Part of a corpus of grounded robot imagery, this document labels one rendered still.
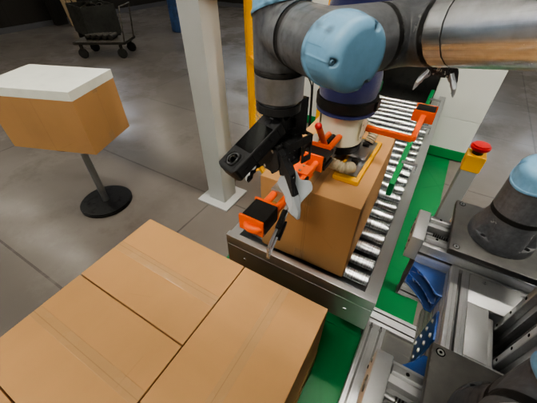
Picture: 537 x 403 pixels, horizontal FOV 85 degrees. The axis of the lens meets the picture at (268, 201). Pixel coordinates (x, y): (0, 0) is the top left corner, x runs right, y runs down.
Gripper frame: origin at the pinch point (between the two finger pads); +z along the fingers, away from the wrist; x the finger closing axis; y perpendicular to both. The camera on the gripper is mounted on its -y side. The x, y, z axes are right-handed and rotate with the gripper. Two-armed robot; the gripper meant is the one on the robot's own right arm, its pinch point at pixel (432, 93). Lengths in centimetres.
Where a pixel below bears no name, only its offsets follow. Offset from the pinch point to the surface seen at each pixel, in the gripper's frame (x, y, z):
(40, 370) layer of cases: -80, 145, 62
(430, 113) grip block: 2.1, 4.1, 6.8
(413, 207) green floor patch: 14, -77, 116
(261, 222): -23, 94, 6
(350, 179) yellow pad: -15, 47, 20
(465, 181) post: 24.2, 10.7, 28.4
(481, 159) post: 25.3, 11.1, 17.2
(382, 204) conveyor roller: -4, 0, 63
